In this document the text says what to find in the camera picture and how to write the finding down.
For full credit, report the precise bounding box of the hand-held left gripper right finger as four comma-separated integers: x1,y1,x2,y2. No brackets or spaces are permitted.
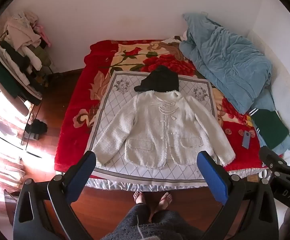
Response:
196,151,279,240

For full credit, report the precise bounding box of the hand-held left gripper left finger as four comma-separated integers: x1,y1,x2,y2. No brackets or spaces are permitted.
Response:
12,151,97,240

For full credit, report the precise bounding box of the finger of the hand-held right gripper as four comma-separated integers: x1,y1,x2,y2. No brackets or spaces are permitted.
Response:
258,145,289,174

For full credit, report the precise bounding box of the white fluffy jacket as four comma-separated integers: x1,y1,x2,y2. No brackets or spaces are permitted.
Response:
92,90,236,168

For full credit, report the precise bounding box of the metal clothes rack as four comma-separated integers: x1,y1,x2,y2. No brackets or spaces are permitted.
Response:
0,29,55,153

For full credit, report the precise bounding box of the light blue denim garment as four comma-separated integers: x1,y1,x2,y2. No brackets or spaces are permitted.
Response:
256,127,290,155

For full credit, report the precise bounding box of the blue phone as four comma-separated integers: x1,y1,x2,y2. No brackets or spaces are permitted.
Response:
242,130,252,147

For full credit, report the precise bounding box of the green garment with white stripes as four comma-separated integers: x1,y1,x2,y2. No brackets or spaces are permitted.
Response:
250,109,290,150

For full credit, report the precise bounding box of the person's right foot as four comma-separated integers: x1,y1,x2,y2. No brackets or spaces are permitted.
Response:
156,192,173,214

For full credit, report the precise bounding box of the person's foot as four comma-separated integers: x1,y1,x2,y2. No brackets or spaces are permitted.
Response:
133,191,148,208
156,192,173,214

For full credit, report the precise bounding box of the person's left foot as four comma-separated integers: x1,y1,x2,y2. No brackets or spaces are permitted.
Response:
133,191,148,208

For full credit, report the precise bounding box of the black cloth heap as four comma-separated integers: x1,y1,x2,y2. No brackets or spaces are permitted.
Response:
25,120,48,135

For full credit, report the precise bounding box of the red floral blanket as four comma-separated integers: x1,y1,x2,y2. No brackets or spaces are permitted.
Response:
54,39,268,178

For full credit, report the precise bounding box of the person's grey knit clothing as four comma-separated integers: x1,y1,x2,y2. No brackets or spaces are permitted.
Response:
102,204,205,240

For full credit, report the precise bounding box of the white diamond-print sheet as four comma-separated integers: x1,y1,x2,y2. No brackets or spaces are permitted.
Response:
84,71,231,188

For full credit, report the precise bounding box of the pink floral curtain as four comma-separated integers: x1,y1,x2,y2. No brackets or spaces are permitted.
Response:
0,80,35,195

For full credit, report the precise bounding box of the black folded garment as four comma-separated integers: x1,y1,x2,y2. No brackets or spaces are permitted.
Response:
134,65,180,93

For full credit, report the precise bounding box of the blue quilt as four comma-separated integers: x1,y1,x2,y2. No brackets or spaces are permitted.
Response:
179,12,276,114

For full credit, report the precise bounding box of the pink plush toy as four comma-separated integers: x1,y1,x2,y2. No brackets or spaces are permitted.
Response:
35,24,52,47

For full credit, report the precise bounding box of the cream fleece garment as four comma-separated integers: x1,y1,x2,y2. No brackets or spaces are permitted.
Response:
4,11,42,48

